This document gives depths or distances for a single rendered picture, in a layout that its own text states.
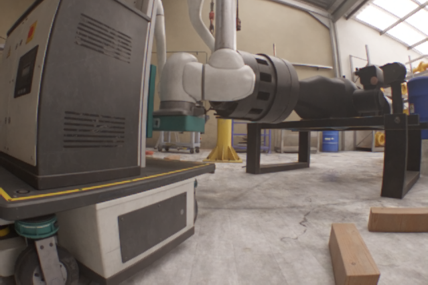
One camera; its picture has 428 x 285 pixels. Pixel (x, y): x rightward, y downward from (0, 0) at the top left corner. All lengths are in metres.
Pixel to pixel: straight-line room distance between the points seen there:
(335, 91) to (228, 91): 1.58
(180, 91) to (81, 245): 0.64
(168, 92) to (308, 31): 8.58
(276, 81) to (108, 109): 1.24
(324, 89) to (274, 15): 7.13
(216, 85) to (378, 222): 0.99
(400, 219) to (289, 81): 1.17
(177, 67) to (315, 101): 1.48
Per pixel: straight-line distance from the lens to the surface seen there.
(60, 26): 0.57
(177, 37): 8.49
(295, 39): 8.90
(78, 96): 0.57
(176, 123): 0.86
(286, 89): 1.67
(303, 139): 3.60
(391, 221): 1.22
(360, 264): 0.71
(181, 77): 0.90
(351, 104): 2.48
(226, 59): 0.93
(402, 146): 1.87
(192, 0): 1.28
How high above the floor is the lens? 0.45
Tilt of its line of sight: 3 degrees up
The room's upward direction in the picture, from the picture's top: 2 degrees clockwise
